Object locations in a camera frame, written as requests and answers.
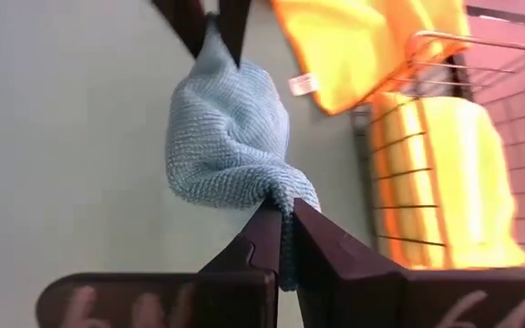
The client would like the green table mat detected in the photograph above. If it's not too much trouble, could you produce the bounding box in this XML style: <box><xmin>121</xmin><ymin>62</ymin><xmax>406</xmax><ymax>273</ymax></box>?
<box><xmin>0</xmin><ymin>0</ymin><xmax>468</xmax><ymax>328</ymax></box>

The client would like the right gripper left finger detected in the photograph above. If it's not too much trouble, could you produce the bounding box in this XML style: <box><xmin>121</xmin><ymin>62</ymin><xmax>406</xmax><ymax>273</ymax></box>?
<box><xmin>36</xmin><ymin>200</ymin><xmax>284</xmax><ymax>328</ymax></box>

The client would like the yellow microfiber towel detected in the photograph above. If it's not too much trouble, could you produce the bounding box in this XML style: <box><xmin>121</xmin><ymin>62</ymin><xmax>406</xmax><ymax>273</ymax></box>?
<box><xmin>419</xmin><ymin>95</ymin><xmax>525</xmax><ymax>270</ymax></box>

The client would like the teal microfiber towel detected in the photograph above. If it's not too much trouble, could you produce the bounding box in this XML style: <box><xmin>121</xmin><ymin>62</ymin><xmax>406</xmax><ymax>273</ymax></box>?
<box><xmin>165</xmin><ymin>13</ymin><xmax>322</xmax><ymax>292</ymax></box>

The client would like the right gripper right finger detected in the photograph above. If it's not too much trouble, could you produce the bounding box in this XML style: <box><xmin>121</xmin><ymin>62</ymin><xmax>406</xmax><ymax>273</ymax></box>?
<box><xmin>292</xmin><ymin>198</ymin><xmax>525</xmax><ymax>328</ymax></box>

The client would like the orange microfiber towel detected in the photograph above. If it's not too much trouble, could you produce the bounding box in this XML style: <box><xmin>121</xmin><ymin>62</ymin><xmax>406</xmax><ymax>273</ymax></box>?
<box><xmin>369</xmin><ymin>90</ymin><xmax>450</xmax><ymax>270</ymax></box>
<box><xmin>271</xmin><ymin>0</ymin><xmax>471</xmax><ymax>116</ymax></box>

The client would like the black metal rig frame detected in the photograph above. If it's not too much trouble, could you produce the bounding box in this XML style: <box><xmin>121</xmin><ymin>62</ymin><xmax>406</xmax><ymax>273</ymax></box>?
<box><xmin>466</xmin><ymin>4</ymin><xmax>525</xmax><ymax>32</ymax></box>

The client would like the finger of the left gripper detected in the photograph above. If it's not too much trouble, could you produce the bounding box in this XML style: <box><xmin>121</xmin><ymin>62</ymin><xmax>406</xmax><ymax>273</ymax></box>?
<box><xmin>151</xmin><ymin>0</ymin><xmax>209</xmax><ymax>59</ymax></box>
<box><xmin>219</xmin><ymin>0</ymin><xmax>252</xmax><ymax>68</ymax></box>

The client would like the black wire basket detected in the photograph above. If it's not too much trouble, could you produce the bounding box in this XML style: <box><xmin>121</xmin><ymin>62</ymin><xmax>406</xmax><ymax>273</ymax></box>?
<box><xmin>351</xmin><ymin>29</ymin><xmax>525</xmax><ymax>270</ymax></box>

